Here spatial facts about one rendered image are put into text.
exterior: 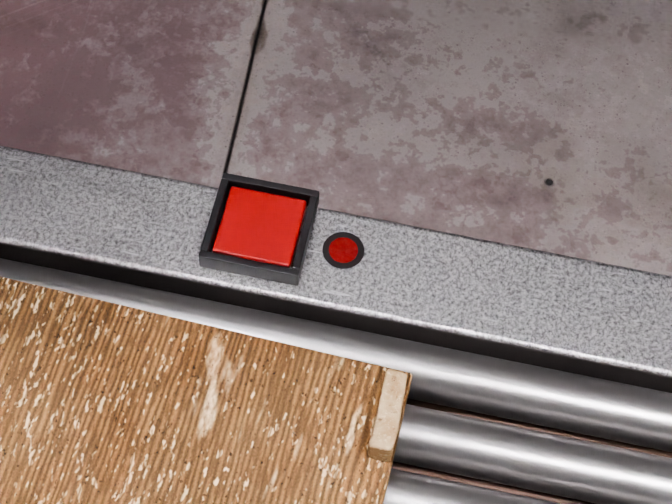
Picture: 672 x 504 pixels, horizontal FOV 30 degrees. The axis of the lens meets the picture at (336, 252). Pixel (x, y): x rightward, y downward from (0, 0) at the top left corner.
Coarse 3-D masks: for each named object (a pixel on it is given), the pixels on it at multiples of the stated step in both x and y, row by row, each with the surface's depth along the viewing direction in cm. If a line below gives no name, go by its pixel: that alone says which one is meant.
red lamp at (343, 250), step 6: (336, 240) 96; (342, 240) 96; (348, 240) 96; (330, 246) 96; (336, 246) 96; (342, 246) 96; (348, 246) 96; (354, 246) 96; (330, 252) 95; (336, 252) 95; (342, 252) 95; (348, 252) 95; (354, 252) 95; (336, 258) 95; (342, 258) 95; (348, 258) 95; (354, 258) 95
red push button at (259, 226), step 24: (240, 192) 96; (264, 192) 96; (240, 216) 95; (264, 216) 95; (288, 216) 95; (216, 240) 94; (240, 240) 94; (264, 240) 94; (288, 240) 94; (288, 264) 93
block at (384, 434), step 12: (396, 372) 86; (384, 384) 85; (396, 384) 85; (384, 396) 85; (396, 396) 85; (384, 408) 84; (396, 408) 84; (384, 420) 84; (396, 420) 84; (372, 432) 84; (384, 432) 83; (396, 432) 83; (372, 444) 83; (384, 444) 83; (372, 456) 85; (384, 456) 84
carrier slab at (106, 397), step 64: (0, 320) 89; (64, 320) 90; (128, 320) 90; (0, 384) 87; (64, 384) 87; (128, 384) 87; (192, 384) 88; (256, 384) 88; (320, 384) 88; (0, 448) 85; (64, 448) 85; (128, 448) 85; (192, 448) 85; (256, 448) 85; (320, 448) 86
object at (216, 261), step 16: (224, 176) 96; (240, 176) 96; (224, 192) 96; (272, 192) 96; (288, 192) 96; (304, 192) 96; (208, 224) 94; (304, 224) 94; (208, 240) 94; (304, 240) 94; (208, 256) 93; (224, 256) 93; (304, 256) 94; (240, 272) 94; (256, 272) 93; (272, 272) 93; (288, 272) 92
